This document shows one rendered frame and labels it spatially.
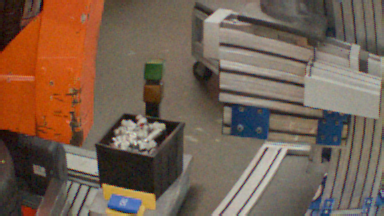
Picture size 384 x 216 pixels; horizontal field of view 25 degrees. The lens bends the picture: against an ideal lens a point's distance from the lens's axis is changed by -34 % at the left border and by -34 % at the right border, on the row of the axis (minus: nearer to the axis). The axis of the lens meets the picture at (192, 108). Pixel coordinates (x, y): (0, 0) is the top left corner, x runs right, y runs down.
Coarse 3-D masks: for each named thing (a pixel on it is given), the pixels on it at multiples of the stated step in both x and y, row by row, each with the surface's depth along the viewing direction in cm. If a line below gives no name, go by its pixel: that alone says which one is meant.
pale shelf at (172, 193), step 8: (184, 160) 266; (192, 160) 269; (184, 168) 262; (184, 176) 259; (176, 184) 253; (168, 192) 248; (176, 192) 250; (96, 200) 238; (104, 200) 239; (160, 200) 244; (168, 200) 244; (96, 208) 234; (104, 208) 235; (160, 208) 239; (168, 208) 240
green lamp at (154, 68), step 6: (150, 60) 261; (156, 60) 261; (162, 60) 261; (144, 66) 260; (150, 66) 260; (156, 66) 259; (162, 66) 260; (144, 72) 261; (150, 72) 260; (156, 72) 260; (162, 72) 260; (144, 78) 261; (150, 78) 261; (156, 78) 260
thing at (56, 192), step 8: (56, 184) 256; (64, 184) 258; (48, 192) 250; (56, 192) 251; (64, 192) 257; (48, 200) 245; (56, 200) 246; (64, 200) 258; (40, 208) 238; (48, 208) 240; (56, 208) 245; (64, 208) 255
